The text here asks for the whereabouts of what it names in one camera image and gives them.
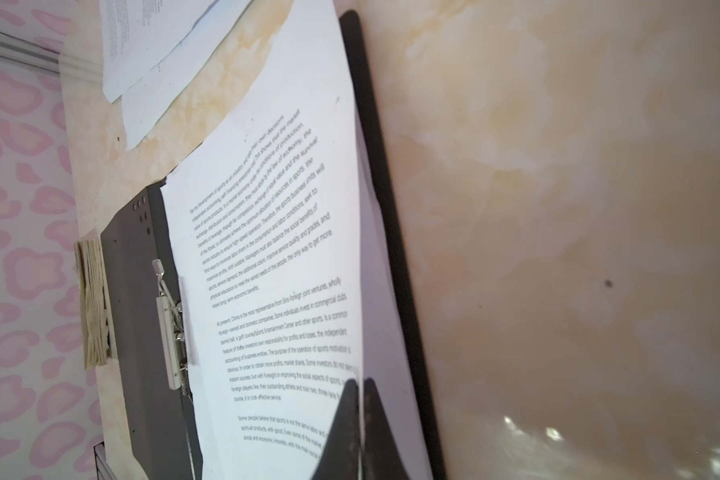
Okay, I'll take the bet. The orange and black folder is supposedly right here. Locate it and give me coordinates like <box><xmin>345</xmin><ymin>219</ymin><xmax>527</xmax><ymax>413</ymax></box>
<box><xmin>101</xmin><ymin>10</ymin><xmax>446</xmax><ymax>479</ymax></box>

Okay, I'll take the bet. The text sheet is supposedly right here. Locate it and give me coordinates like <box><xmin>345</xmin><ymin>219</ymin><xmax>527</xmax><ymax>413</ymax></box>
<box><xmin>121</xmin><ymin>0</ymin><xmax>249</xmax><ymax>150</ymax></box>
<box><xmin>161</xmin><ymin>1</ymin><xmax>362</xmax><ymax>479</ymax></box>
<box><xmin>355</xmin><ymin>118</ymin><xmax>433</xmax><ymax>479</ymax></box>
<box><xmin>99</xmin><ymin>0</ymin><xmax>214</xmax><ymax>103</ymax></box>

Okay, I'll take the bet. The blue paperback book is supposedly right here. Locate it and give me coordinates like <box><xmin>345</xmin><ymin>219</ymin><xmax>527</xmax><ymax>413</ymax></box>
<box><xmin>74</xmin><ymin>238</ymin><xmax>117</xmax><ymax>370</ymax></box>

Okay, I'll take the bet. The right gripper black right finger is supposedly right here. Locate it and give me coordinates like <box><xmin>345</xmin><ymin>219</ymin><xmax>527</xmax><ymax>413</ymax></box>
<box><xmin>362</xmin><ymin>378</ymin><xmax>409</xmax><ymax>480</ymax></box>

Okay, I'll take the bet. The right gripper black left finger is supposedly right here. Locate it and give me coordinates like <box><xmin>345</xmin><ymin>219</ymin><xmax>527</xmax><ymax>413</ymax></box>
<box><xmin>312</xmin><ymin>379</ymin><xmax>361</xmax><ymax>480</ymax></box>

